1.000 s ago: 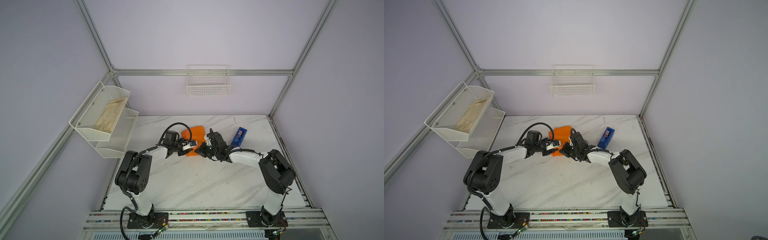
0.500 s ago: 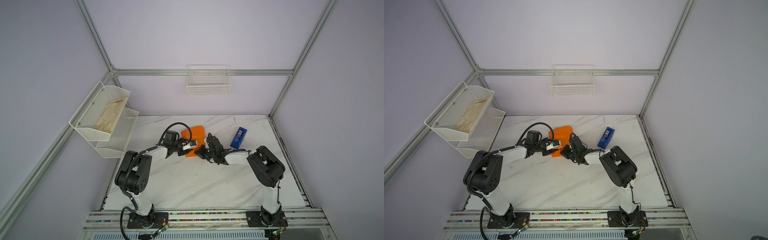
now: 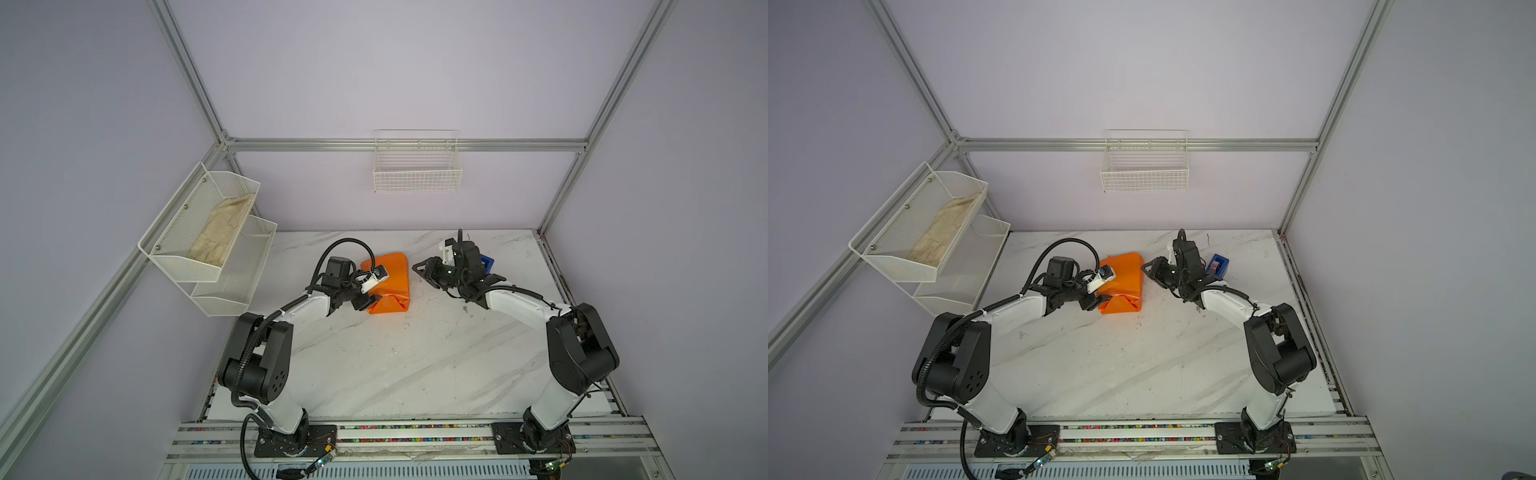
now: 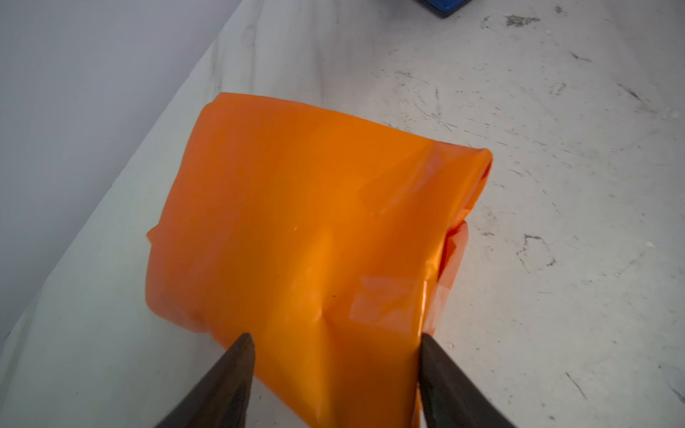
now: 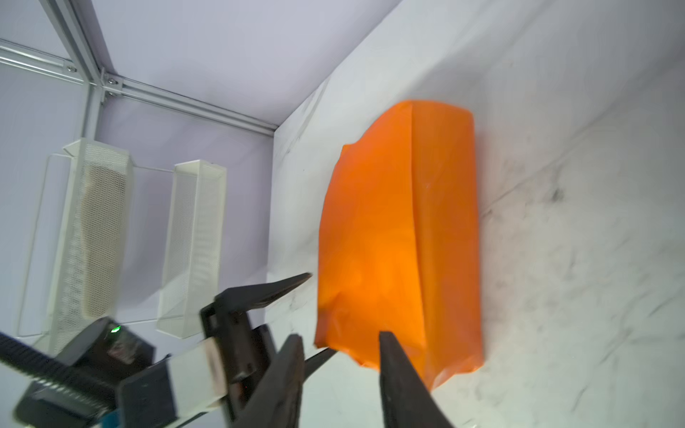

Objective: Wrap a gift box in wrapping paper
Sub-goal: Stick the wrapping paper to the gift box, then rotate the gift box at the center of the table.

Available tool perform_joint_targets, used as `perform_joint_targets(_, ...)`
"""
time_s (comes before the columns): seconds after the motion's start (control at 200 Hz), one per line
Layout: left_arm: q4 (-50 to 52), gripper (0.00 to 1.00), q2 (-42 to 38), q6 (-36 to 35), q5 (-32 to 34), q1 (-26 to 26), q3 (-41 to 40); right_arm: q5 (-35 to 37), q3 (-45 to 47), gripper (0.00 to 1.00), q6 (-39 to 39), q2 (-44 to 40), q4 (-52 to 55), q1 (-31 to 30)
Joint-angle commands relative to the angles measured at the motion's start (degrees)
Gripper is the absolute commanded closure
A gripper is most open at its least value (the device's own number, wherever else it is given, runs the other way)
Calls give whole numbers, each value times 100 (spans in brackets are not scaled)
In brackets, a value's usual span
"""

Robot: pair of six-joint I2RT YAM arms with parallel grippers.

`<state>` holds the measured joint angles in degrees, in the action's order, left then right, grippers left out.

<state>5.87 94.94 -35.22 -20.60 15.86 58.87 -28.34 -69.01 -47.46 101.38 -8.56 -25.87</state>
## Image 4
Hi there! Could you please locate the blue tape dispenser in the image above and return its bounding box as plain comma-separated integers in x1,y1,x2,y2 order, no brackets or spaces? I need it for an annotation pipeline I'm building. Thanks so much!
418,0,471,18

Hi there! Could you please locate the yellow orange wrapping paper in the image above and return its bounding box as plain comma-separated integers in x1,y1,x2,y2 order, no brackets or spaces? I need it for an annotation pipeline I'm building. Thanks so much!
146,93,492,427

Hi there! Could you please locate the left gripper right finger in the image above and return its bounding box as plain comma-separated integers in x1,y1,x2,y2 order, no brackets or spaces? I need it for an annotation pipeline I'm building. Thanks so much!
418,333,514,428

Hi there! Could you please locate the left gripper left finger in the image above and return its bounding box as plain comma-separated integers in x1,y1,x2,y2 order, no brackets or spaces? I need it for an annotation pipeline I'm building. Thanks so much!
156,333,255,428

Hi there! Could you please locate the clear adhesive tape strip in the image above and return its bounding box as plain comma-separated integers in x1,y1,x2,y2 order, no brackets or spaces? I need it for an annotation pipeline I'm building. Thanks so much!
348,276,454,335

